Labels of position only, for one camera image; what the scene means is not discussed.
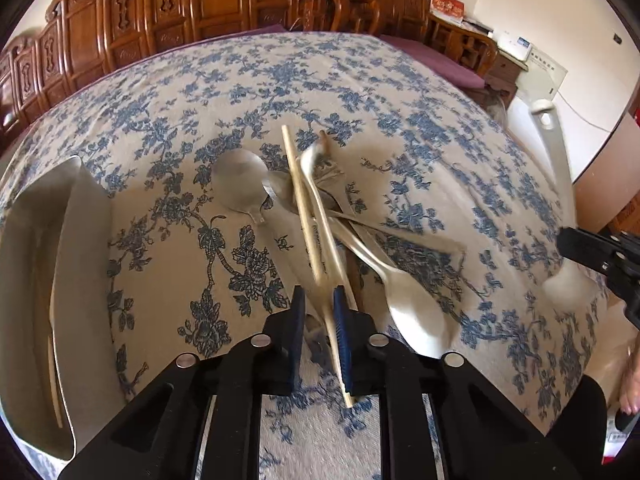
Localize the wooden nightstand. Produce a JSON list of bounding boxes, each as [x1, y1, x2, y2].
[[484, 50, 529, 107]]

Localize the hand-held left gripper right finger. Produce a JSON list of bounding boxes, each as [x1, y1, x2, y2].
[[332, 285, 583, 480]]

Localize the white rectangular container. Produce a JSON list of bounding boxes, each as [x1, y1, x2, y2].
[[0, 154, 122, 462]]

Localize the person's dark trousers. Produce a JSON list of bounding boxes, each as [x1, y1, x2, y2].
[[547, 374, 610, 467]]

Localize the small metal spoon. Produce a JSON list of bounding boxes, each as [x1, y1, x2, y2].
[[265, 170, 468, 257]]

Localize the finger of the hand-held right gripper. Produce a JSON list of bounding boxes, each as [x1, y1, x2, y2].
[[607, 271, 640, 332], [556, 226, 640, 274]]

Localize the wooden side table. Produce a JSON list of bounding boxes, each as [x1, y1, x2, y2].
[[426, 12, 499, 72]]

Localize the long carved wooden sofa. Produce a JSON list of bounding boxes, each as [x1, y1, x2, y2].
[[45, 0, 301, 111]]

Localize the white cable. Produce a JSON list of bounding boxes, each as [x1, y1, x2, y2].
[[552, 87, 623, 132]]

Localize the brown wooden panel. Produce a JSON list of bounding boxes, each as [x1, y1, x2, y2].
[[574, 110, 640, 241]]

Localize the carved wooden end chair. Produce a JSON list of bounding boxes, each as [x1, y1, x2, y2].
[[0, 35, 68, 148]]

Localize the light wooden chopstick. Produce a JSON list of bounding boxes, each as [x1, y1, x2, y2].
[[281, 125, 357, 408]]

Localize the silver spoon bowl left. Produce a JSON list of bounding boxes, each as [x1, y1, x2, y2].
[[210, 149, 273, 225]]

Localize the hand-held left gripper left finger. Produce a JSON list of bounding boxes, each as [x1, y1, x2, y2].
[[57, 285, 306, 480]]

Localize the white appliance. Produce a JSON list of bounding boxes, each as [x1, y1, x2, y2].
[[499, 34, 569, 102]]

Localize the person's bare foot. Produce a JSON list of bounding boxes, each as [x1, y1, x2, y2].
[[619, 332, 640, 415]]

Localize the white long-handled plastic spoon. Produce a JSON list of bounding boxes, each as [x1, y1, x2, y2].
[[529, 99, 598, 313]]

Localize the red box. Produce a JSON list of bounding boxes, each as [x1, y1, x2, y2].
[[430, 0, 467, 24]]

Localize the carved wooden armchair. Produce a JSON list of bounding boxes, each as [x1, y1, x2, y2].
[[289, 0, 382, 37]]

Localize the blue floral cloth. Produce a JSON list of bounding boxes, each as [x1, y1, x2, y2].
[[0, 30, 610, 480]]

